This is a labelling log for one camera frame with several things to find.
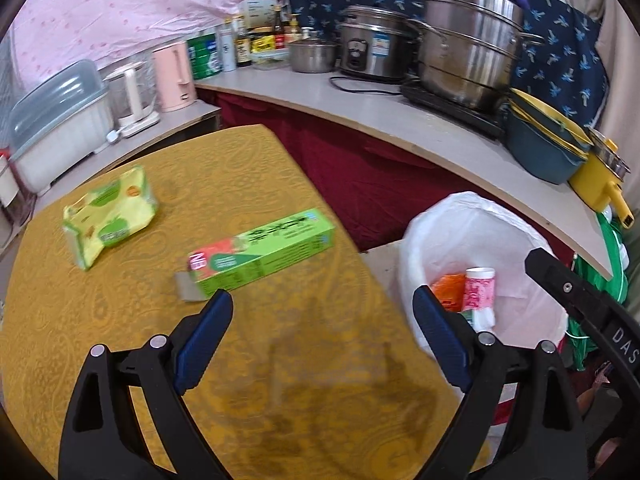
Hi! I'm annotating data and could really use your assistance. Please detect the yellow pot with handle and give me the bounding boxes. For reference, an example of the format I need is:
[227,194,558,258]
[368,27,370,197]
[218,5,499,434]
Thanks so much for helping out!
[569,152,635,226]

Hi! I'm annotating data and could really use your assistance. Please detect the white blender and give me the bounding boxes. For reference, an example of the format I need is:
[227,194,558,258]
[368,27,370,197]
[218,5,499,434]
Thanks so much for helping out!
[104,61,162,138]

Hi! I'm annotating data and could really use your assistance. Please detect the yellow bowl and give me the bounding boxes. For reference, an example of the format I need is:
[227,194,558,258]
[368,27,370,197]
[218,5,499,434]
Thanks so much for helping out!
[509,87,596,153]

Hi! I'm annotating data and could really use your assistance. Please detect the black induction cooker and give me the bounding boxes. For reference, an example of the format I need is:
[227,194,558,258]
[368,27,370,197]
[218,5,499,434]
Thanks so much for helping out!
[400,80,508,141]

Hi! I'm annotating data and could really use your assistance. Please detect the pink flowered paper cup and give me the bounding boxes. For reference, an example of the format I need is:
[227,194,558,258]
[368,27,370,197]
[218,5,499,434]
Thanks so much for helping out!
[462,266,497,328]

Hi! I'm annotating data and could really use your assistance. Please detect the yellow patterned tablecloth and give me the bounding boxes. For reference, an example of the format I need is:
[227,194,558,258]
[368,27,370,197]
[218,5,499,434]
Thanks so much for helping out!
[0,124,496,480]

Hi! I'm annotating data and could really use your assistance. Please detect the beige curtain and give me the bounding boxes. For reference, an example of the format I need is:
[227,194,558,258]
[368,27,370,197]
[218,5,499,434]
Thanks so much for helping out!
[580,0,640,201]

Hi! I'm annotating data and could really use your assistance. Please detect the small steel bowl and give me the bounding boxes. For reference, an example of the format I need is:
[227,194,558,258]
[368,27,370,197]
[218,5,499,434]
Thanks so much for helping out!
[587,129,632,181]

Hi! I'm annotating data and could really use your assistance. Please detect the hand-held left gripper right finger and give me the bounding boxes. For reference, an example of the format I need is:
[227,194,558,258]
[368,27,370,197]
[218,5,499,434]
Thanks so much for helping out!
[411,284,588,480]

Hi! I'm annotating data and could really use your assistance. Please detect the green red carton box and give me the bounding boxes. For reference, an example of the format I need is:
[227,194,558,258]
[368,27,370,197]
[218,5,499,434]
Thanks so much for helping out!
[175,208,337,303]

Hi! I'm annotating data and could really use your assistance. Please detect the white dish box blue lid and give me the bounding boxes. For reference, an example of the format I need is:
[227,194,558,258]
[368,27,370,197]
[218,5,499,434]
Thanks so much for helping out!
[7,59,116,196]

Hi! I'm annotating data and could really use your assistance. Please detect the green tin can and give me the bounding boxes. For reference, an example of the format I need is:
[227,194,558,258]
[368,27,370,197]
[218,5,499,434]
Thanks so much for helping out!
[187,31,223,81]

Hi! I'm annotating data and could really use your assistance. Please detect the small steel pot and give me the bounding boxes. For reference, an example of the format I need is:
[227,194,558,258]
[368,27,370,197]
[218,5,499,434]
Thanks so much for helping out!
[287,37,338,74]

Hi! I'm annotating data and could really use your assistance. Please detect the clear food container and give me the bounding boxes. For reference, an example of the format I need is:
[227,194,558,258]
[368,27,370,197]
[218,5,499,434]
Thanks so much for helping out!
[251,50,291,71]

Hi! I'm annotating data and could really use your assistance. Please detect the yellow-green wet wipes pack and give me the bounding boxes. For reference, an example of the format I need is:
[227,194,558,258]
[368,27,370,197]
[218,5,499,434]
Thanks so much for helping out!
[61,166,160,272]

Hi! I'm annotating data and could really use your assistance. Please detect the pink dotted sheet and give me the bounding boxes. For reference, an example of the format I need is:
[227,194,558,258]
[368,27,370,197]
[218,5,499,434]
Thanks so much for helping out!
[10,0,301,68]

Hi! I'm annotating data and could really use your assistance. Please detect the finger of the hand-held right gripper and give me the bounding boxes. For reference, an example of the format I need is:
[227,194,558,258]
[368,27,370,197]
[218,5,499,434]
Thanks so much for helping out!
[524,247,640,383]

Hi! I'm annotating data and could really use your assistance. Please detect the large steel steamer pot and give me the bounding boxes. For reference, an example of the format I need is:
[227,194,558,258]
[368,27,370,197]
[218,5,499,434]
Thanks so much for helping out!
[407,0,546,113]

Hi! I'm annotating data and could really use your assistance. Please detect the trash bin with white liner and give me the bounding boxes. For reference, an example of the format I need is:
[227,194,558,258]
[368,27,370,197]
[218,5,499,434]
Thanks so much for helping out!
[399,191,571,428]

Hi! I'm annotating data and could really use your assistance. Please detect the steel rice cooker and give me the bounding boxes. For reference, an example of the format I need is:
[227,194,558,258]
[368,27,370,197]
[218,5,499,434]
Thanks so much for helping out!
[337,5,420,83]

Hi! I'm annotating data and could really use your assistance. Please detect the orange plastic bag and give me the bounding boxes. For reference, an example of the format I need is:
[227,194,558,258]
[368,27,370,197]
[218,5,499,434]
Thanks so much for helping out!
[431,273,470,312]

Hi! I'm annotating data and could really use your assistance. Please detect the stacked blue yellow bowls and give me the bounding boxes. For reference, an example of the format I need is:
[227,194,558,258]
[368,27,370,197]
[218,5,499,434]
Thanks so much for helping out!
[502,102,588,186]

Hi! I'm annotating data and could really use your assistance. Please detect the pink electric kettle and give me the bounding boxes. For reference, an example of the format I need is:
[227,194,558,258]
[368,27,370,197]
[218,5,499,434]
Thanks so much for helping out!
[151,42,197,112]

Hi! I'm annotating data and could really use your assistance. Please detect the dark red cloth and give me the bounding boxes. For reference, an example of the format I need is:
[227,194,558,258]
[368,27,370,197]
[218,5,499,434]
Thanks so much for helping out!
[196,85,571,261]

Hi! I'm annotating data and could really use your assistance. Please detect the green bag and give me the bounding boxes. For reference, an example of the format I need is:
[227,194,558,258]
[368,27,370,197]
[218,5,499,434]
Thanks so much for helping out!
[565,210,630,371]

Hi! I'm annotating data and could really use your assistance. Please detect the white canister red lid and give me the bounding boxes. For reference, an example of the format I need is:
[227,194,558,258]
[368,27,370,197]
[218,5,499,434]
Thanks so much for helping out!
[0,147,21,211]

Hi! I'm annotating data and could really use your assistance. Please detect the dark sauce bottle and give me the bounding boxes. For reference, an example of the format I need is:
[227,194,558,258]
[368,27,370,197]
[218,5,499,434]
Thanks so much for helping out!
[235,14,252,68]

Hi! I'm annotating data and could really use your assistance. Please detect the black power cable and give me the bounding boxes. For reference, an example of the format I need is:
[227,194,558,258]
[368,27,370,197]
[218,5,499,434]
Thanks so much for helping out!
[328,76,406,96]

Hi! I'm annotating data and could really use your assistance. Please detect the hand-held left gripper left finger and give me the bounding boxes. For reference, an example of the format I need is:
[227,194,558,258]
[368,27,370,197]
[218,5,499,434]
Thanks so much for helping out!
[57,289,235,480]

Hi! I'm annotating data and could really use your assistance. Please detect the yellow label jar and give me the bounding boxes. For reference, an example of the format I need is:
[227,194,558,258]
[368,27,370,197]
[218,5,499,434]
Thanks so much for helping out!
[250,27,276,55]

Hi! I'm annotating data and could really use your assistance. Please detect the white bottle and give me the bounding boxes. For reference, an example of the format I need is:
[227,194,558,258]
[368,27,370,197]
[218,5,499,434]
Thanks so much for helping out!
[220,20,237,73]

